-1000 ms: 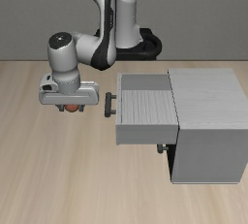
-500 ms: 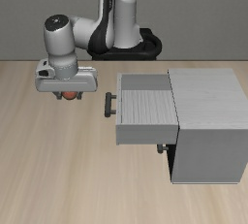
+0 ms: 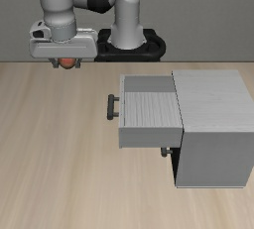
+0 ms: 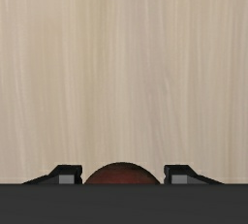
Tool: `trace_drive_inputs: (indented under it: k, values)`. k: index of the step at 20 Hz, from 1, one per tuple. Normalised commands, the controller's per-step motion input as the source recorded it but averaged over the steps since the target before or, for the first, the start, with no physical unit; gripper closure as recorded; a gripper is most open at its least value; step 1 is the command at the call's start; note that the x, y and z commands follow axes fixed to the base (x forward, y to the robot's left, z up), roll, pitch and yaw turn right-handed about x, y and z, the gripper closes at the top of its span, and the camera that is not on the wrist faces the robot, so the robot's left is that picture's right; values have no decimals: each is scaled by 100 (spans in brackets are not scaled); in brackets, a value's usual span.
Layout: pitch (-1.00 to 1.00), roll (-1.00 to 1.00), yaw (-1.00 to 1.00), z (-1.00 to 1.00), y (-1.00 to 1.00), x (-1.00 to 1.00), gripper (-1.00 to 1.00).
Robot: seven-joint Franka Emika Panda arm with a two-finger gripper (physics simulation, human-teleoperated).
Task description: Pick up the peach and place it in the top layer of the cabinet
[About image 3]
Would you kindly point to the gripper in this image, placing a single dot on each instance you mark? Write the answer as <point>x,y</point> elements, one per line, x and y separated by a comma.
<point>66,48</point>

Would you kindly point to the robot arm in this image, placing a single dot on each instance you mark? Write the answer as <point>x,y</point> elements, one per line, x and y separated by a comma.
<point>127,24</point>

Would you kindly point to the orange-red peach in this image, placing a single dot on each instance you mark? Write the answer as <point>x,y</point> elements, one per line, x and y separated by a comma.
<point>67,63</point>

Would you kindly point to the grey cabinet drawer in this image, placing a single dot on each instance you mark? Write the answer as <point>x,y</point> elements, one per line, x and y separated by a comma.
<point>149,107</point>

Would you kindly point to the grey cabinet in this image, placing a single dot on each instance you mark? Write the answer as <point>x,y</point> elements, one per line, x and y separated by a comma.
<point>215,153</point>

